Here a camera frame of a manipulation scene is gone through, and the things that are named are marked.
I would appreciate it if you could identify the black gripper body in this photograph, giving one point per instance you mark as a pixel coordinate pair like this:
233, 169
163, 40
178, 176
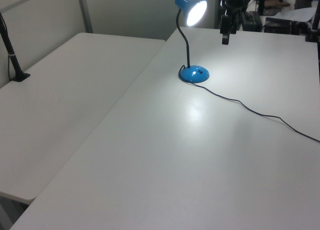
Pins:
233, 4

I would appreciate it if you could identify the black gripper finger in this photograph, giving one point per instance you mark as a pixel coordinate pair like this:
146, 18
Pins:
234, 24
225, 29

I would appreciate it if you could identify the blue gooseneck desk lamp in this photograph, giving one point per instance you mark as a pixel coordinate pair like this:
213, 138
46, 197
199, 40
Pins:
193, 74

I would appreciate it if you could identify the black equipment case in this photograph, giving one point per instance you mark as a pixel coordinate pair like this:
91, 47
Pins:
251, 20

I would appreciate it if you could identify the brown background object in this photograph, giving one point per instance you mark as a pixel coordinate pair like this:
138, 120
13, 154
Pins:
276, 3

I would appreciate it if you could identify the white background desk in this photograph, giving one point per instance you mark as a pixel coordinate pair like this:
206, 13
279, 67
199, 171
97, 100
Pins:
297, 14

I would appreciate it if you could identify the white side table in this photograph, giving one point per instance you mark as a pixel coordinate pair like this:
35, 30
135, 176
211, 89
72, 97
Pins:
57, 97

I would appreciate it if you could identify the black background post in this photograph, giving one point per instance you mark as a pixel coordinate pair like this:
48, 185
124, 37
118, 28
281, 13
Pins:
261, 0

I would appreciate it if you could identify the black camera stand pole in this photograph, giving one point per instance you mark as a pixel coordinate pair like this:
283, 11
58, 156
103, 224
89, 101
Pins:
313, 27
11, 54

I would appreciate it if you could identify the grey partition frame post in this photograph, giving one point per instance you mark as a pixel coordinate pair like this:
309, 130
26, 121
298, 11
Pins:
85, 10

